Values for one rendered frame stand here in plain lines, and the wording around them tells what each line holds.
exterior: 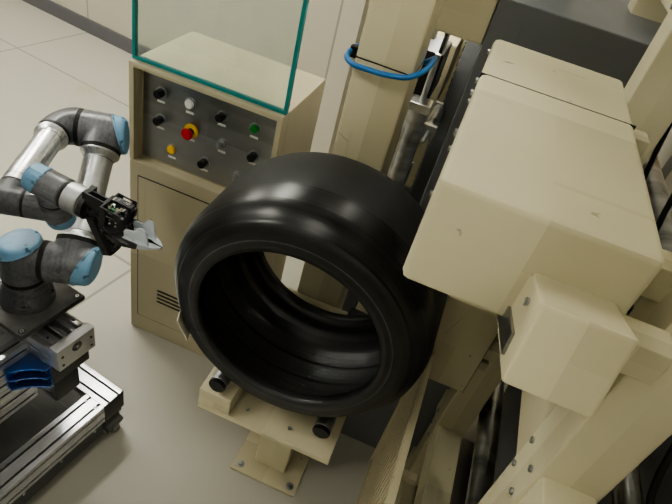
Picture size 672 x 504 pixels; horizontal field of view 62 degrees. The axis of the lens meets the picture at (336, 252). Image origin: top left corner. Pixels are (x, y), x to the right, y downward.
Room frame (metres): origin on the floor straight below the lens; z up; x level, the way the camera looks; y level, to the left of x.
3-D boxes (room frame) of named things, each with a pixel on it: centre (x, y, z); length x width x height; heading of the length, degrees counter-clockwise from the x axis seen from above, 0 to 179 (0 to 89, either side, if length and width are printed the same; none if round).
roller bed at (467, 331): (1.15, -0.39, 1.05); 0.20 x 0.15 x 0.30; 171
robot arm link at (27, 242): (1.08, 0.84, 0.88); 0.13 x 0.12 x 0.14; 102
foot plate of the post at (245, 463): (1.24, 0.00, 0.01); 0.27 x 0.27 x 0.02; 81
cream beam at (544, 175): (0.82, -0.25, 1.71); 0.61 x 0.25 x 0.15; 171
